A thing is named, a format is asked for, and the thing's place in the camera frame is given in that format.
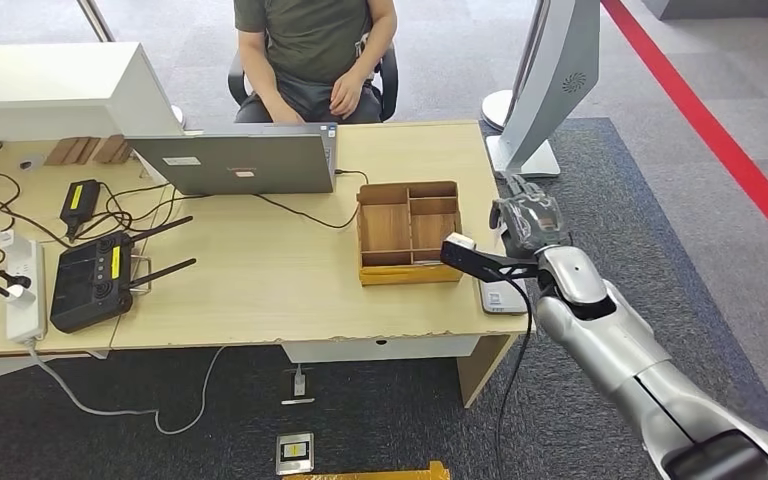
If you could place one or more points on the black power adapter yellow label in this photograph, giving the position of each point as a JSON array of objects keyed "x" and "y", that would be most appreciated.
[{"x": 79, "y": 202}]

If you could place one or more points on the grey kiosk stand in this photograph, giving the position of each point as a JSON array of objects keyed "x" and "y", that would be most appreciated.
[{"x": 556, "y": 73}]

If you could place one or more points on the grey laptop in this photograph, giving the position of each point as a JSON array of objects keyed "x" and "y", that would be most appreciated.
[{"x": 238, "y": 164}]

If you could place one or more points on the white power strip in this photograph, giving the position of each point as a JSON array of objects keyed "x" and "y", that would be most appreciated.
[{"x": 26, "y": 311}]

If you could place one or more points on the metal floor socket plate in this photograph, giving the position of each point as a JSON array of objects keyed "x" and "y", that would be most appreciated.
[{"x": 294, "y": 454}]

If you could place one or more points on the black right wrist camera bracket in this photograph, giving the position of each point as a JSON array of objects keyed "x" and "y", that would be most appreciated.
[{"x": 483, "y": 264}]

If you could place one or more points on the white floor plug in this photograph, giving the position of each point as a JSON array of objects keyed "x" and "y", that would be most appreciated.
[{"x": 298, "y": 385}]

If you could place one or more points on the wooden compartment box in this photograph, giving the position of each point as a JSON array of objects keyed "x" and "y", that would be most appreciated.
[{"x": 387, "y": 228}]

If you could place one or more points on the grey metal post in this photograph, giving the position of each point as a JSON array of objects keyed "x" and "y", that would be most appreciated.
[{"x": 96, "y": 20}]

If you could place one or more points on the person's left forearm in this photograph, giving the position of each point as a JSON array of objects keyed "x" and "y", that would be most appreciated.
[{"x": 377, "y": 46}]

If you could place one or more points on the person's right forearm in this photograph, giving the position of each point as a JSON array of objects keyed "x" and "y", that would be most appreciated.
[{"x": 258, "y": 73}]

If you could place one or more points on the grey card reader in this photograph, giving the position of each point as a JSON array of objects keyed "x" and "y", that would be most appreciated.
[{"x": 498, "y": 301}]

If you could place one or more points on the wooden block holder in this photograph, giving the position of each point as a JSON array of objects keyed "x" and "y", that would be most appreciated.
[{"x": 69, "y": 151}]

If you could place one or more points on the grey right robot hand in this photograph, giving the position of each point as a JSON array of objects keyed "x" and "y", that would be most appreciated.
[{"x": 533, "y": 222}]

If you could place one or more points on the small white round device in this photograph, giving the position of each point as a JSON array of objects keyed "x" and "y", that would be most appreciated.
[{"x": 31, "y": 162}]

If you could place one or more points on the black remote controller with antennas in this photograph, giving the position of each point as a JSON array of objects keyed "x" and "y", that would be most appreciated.
[{"x": 89, "y": 285}]

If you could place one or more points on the person's right hand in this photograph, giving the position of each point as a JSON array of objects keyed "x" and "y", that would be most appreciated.
[{"x": 286, "y": 114}]

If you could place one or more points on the person's left hand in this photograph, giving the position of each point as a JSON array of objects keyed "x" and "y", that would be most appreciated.
[{"x": 345, "y": 96}]

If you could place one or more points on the white cabinet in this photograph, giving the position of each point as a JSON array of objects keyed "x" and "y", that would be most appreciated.
[{"x": 46, "y": 86}]

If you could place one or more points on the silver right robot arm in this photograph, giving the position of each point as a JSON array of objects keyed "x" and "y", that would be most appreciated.
[{"x": 622, "y": 344}]

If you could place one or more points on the person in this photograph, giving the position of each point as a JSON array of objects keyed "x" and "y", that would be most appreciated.
[{"x": 311, "y": 40}]

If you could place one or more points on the black plug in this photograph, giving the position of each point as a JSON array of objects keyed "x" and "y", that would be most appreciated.
[{"x": 10, "y": 278}]

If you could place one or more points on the yellow board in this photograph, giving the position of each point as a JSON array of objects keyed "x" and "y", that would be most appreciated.
[{"x": 371, "y": 475}]

